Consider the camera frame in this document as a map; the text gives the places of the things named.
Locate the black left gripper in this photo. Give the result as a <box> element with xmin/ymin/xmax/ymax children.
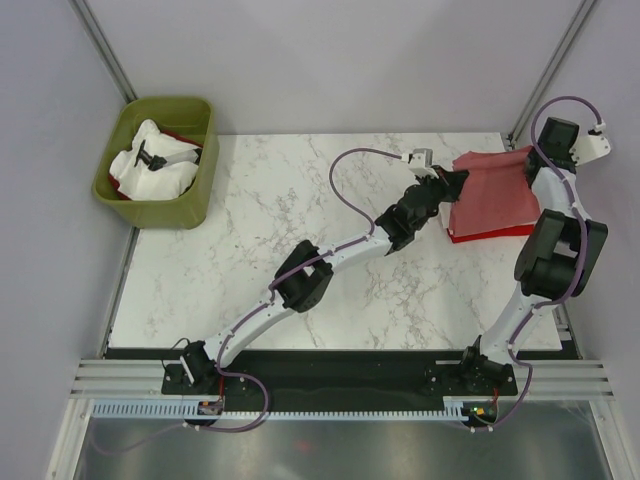
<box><xmin>414</xmin><ymin>165</ymin><xmax>467</xmax><ymax>214</ymax></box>

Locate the pink t-shirt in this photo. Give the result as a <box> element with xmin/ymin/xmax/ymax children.
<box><xmin>446</xmin><ymin>147</ymin><xmax>540</xmax><ymax>235</ymax></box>

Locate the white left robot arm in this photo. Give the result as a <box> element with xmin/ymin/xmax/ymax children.
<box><xmin>180</xmin><ymin>166</ymin><xmax>469</xmax><ymax>393</ymax></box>

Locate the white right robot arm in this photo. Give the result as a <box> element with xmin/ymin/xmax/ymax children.
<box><xmin>456</xmin><ymin>117</ymin><xmax>608</xmax><ymax>394</ymax></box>

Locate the folded red t-shirt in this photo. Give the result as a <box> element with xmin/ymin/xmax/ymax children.
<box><xmin>447</xmin><ymin>224</ymin><xmax>534</xmax><ymax>244</ymax></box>

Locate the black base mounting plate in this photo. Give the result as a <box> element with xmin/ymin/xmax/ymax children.
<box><xmin>161</xmin><ymin>350</ymin><xmax>518</xmax><ymax>415</ymax></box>

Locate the olive green plastic bin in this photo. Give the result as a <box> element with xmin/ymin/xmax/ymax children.
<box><xmin>92</xmin><ymin>96</ymin><xmax>219</xmax><ymax>229</ymax></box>

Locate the white t-shirt in bin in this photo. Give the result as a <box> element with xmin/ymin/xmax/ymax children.
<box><xmin>107</xmin><ymin>118</ymin><xmax>201</xmax><ymax>201</ymax></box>

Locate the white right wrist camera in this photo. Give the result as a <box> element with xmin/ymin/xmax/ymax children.
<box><xmin>571</xmin><ymin>122</ymin><xmax>612</xmax><ymax>167</ymax></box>

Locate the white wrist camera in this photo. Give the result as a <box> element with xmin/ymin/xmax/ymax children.
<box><xmin>401</xmin><ymin>148</ymin><xmax>438</xmax><ymax>181</ymax></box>
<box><xmin>571</xmin><ymin>122</ymin><xmax>612</xmax><ymax>167</ymax></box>

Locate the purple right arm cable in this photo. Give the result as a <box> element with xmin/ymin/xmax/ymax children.
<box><xmin>459</xmin><ymin>95</ymin><xmax>604</xmax><ymax>434</ymax></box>

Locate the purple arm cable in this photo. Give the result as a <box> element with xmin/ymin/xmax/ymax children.
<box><xmin>91</xmin><ymin>148</ymin><xmax>406</xmax><ymax>456</ymax></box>
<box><xmin>459</xmin><ymin>95</ymin><xmax>604</xmax><ymax>434</ymax></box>

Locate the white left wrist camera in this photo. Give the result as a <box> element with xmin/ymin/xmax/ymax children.
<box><xmin>401</xmin><ymin>148</ymin><xmax>438</xmax><ymax>181</ymax></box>

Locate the right aluminium frame post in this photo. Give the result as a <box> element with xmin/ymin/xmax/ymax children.
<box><xmin>501</xmin><ymin>0</ymin><xmax>600</xmax><ymax>150</ymax></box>

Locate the aluminium frame post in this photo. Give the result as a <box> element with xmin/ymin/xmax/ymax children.
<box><xmin>69</xmin><ymin>0</ymin><xmax>138</xmax><ymax>103</ymax></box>
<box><xmin>501</xmin><ymin>0</ymin><xmax>600</xmax><ymax>150</ymax></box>

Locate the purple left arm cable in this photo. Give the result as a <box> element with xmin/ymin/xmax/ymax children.
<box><xmin>91</xmin><ymin>148</ymin><xmax>406</xmax><ymax>456</ymax></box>

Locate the aluminium front rail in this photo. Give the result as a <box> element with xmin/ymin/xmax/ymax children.
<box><xmin>71</xmin><ymin>360</ymin><xmax>613</xmax><ymax>400</ymax></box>

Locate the white slotted cable duct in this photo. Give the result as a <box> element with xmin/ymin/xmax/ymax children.
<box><xmin>92</xmin><ymin>394</ymin><xmax>494</xmax><ymax>420</ymax></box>

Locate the left aluminium frame post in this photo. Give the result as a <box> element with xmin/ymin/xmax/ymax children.
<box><xmin>69</xmin><ymin>0</ymin><xmax>138</xmax><ymax>103</ymax></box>

